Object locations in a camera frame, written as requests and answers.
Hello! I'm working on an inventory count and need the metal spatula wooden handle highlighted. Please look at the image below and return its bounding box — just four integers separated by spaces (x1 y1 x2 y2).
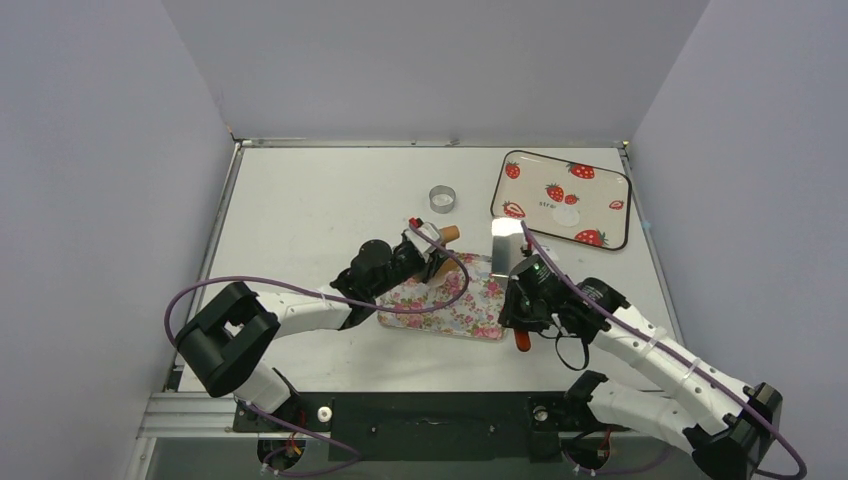
490 217 526 323

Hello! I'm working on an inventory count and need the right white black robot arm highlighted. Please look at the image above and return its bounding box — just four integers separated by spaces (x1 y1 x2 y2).
499 254 783 479

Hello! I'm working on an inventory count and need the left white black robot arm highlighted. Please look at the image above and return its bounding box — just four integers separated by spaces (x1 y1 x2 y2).
164 223 462 430

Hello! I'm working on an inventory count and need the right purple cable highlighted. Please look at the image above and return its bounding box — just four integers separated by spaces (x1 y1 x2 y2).
519 221 808 480

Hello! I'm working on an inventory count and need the floral pattern tray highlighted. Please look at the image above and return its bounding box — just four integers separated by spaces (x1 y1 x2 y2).
377 253 505 341

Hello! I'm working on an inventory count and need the flat round dumpling wrapper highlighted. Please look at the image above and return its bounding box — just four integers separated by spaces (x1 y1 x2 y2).
552 204 581 228

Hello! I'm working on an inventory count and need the purple cable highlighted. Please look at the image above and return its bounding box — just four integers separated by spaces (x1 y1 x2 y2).
519 221 808 480
164 221 472 480

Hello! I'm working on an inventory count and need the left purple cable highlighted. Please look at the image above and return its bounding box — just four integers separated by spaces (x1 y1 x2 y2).
164 221 472 480

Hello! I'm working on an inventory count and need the aluminium front rail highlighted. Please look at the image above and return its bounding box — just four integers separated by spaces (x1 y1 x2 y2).
137 390 735 440

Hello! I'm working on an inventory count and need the white dough piece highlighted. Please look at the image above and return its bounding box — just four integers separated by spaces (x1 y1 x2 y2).
425 271 448 288

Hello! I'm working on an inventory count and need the strawberry pattern tray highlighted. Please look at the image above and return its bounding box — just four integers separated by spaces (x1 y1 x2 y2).
490 150 632 251

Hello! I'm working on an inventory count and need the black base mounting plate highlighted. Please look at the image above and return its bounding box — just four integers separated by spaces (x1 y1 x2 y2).
231 392 631 464

